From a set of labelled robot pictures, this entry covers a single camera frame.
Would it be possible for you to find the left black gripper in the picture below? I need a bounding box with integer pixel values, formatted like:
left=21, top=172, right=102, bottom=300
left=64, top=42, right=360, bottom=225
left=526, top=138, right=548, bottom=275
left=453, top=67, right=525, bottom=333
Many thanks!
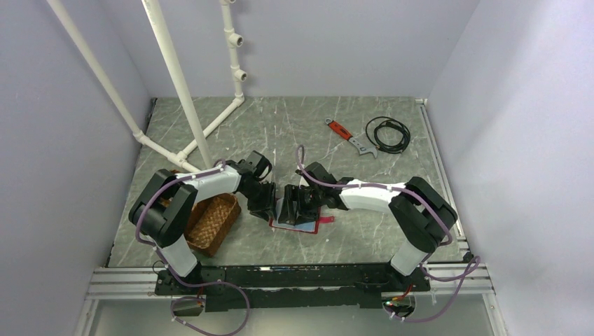
left=241, top=181, right=277, bottom=222

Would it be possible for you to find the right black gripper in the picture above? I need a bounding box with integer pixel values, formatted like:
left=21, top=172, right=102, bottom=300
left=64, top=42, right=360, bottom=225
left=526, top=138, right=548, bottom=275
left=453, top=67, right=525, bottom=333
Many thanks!
left=278, top=185, right=324, bottom=225

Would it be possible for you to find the woven wicker basket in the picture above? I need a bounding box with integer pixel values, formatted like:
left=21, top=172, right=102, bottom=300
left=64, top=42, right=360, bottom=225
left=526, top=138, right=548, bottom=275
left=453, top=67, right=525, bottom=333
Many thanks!
left=154, top=168, right=241, bottom=257

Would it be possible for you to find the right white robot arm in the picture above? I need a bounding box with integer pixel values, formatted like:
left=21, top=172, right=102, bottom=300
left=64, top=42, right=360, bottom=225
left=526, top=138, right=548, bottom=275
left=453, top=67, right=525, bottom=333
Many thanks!
left=272, top=162, right=458, bottom=291

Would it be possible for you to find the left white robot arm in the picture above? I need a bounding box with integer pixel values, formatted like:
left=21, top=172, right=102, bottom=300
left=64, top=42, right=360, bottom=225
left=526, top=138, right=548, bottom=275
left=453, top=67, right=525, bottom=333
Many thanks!
left=128, top=151, right=276, bottom=294

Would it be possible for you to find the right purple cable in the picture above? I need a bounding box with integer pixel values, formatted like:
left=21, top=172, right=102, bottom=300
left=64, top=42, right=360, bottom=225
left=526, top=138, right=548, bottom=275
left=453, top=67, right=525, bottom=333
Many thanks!
left=295, top=144, right=482, bottom=324

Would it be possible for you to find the purple cable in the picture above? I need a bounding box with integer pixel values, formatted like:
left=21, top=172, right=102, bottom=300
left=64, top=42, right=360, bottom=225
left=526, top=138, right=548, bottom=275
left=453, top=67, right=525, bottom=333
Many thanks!
left=134, top=160, right=251, bottom=336
left=295, top=144, right=482, bottom=324

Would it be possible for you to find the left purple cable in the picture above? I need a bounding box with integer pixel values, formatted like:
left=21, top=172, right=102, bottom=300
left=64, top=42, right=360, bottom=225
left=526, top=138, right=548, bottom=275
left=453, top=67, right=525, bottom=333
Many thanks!
left=134, top=160, right=251, bottom=336

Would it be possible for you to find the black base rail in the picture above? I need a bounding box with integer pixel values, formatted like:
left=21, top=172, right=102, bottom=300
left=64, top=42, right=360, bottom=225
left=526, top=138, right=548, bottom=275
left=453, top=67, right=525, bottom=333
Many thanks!
left=155, top=262, right=431, bottom=312

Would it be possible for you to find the red handled adjustable wrench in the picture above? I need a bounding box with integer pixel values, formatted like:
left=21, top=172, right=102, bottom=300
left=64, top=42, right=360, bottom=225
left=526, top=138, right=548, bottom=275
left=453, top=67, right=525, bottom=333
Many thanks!
left=324, top=118, right=378, bottom=159

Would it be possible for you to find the coiled black cable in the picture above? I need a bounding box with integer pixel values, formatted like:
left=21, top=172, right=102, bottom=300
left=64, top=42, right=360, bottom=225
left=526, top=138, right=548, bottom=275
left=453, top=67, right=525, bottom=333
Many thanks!
left=365, top=116, right=412, bottom=155

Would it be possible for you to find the white pvc pipe frame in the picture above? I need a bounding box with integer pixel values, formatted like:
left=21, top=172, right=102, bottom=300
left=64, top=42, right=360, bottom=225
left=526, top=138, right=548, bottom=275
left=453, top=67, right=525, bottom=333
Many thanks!
left=47, top=1, right=248, bottom=173

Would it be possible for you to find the aluminium frame rail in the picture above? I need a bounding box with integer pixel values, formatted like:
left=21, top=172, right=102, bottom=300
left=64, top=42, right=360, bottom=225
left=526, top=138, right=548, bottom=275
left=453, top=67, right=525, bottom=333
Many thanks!
left=74, top=266, right=509, bottom=336

